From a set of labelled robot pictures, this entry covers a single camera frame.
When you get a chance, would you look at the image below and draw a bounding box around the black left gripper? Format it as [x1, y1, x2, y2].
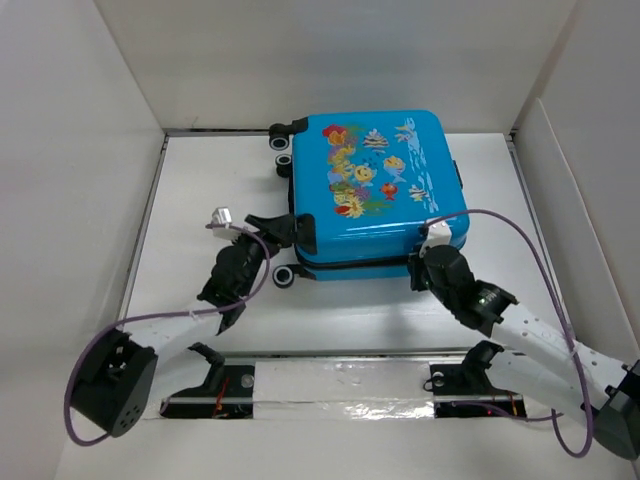
[229, 216, 293, 299]

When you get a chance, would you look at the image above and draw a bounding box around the blue hard-shell suitcase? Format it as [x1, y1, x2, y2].
[268, 110, 470, 289]

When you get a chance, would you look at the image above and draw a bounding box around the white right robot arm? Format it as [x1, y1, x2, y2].
[408, 245, 639, 460]

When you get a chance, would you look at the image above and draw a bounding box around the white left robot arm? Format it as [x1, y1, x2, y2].
[63, 210, 298, 447]

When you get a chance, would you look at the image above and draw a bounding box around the silver foil tape strip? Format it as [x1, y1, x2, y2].
[253, 359, 435, 421]

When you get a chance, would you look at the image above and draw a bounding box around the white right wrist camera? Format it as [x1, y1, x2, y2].
[419, 220, 452, 258]

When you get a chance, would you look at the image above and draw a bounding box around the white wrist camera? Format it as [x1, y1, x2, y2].
[419, 220, 452, 258]
[205, 207, 244, 241]

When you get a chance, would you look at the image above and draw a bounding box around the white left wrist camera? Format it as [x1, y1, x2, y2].
[205, 207, 244, 241]

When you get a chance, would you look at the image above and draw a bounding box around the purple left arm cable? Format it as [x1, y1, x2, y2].
[63, 222, 271, 446]

